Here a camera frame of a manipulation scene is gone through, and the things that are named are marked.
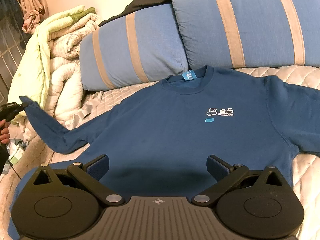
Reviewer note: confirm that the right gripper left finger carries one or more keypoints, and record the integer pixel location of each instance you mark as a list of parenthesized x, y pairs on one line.
[(79, 171)]

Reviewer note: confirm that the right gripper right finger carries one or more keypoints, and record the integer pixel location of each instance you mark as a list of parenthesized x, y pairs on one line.
[(227, 178)]

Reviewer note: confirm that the blue sweatshirt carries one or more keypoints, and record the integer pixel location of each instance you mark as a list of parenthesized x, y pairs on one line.
[(180, 129)]

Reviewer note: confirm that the person's left hand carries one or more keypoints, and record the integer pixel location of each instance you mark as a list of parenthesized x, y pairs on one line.
[(4, 135)]

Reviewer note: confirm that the white and green quilt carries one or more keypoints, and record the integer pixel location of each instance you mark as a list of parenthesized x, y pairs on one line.
[(49, 71)]

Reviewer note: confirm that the pink curtain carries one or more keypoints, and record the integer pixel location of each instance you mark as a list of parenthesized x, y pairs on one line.
[(34, 12)]

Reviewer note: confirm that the left blue striped pillow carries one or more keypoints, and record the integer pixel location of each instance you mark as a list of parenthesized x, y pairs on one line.
[(141, 47)]

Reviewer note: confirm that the blue striped pillow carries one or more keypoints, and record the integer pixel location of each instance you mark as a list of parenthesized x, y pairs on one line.
[(141, 47), (249, 33)]

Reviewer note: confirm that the right blue striped pillow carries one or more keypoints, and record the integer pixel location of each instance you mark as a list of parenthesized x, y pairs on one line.
[(249, 33)]

